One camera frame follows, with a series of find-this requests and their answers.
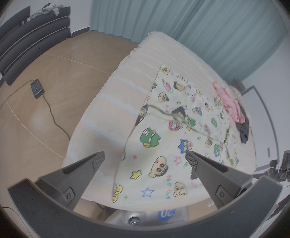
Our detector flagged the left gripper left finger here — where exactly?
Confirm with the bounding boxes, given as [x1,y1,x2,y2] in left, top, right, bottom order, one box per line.
[37,151,105,211]

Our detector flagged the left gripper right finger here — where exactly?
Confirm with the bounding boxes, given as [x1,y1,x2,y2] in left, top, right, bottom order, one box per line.
[185,151,253,210]

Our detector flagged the white printed pyjama top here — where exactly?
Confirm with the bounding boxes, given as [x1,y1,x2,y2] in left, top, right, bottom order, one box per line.
[111,65,241,204]

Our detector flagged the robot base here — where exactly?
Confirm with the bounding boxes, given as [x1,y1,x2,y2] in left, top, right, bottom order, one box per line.
[95,202,189,227]

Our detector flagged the dark grey garment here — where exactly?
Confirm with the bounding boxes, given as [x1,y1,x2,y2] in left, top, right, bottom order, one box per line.
[235,108,250,144]

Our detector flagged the pink garment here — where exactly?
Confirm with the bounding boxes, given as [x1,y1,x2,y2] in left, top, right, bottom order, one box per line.
[212,81,246,124]

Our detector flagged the bed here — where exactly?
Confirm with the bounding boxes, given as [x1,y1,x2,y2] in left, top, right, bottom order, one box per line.
[62,31,279,205]

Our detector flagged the black power adapter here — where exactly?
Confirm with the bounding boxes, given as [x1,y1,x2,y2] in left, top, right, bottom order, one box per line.
[31,79,46,99]

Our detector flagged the black chest of drawers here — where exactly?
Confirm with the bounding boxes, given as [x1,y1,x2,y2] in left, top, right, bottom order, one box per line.
[0,6,71,86]

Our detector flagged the blue-green curtain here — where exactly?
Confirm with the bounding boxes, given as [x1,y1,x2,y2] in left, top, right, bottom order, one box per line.
[89,0,289,82]

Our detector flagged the grey white garment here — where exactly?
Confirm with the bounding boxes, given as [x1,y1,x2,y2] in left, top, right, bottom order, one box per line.
[30,3,64,19]

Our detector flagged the black cable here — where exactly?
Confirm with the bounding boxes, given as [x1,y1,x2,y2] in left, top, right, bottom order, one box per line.
[0,79,71,141]

